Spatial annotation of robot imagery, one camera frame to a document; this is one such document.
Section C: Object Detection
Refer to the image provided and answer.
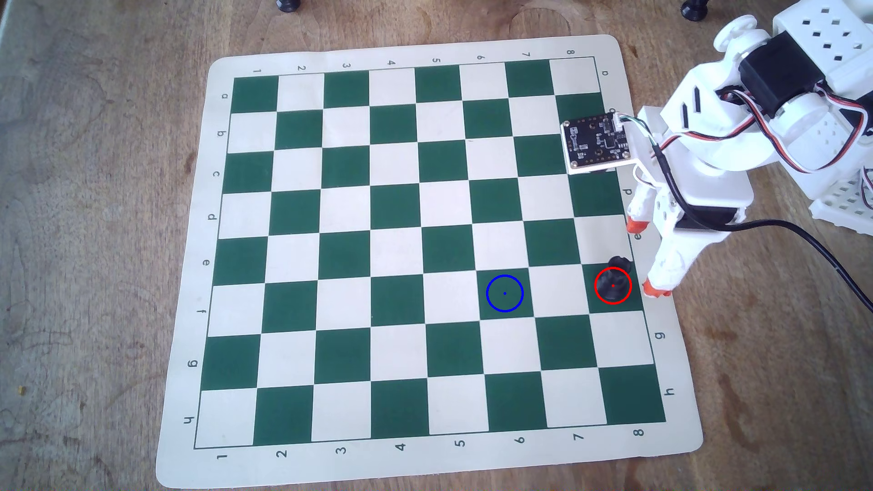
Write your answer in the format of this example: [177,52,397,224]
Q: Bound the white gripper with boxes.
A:
[626,108,755,300]

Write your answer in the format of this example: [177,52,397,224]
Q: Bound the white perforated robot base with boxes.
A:
[808,164,873,237]

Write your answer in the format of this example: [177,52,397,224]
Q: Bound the green and cream chessboard mat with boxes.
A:
[156,34,705,490]

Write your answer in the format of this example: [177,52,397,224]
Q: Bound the black camera circuit board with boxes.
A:
[561,109,649,176]

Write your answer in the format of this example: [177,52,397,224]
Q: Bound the thick black cable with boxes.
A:
[648,140,873,312]

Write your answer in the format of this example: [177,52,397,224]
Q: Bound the red white black servo wires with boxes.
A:
[716,80,873,173]

